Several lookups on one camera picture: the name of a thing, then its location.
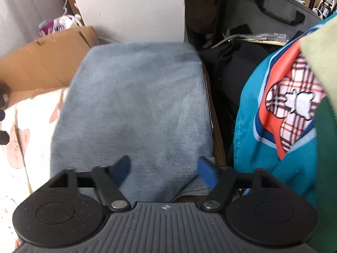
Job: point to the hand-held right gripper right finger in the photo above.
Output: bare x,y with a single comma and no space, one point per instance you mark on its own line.
208,172

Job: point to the teal orange jacket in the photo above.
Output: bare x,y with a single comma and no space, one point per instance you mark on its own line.
258,137

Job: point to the light blue denim pants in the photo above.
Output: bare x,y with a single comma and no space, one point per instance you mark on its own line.
131,105

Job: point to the cream printed bedsheet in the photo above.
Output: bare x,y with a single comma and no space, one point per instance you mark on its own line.
31,142

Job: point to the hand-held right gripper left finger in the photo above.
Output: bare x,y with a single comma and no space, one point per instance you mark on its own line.
122,170

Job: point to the brown cardboard sheet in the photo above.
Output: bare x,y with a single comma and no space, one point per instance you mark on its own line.
44,60

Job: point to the plastic-wrapped grey mattress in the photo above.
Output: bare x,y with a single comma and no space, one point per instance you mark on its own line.
26,13

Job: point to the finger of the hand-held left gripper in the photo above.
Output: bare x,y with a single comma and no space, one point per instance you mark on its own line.
4,137
2,116

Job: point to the black clothing pile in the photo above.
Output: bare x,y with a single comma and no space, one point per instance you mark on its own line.
229,71

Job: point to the purple printed packet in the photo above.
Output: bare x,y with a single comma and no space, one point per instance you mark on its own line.
55,26

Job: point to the dark green garment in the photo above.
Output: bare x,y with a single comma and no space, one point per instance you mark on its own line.
326,163

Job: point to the light green cloth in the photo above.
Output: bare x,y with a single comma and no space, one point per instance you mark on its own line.
321,58

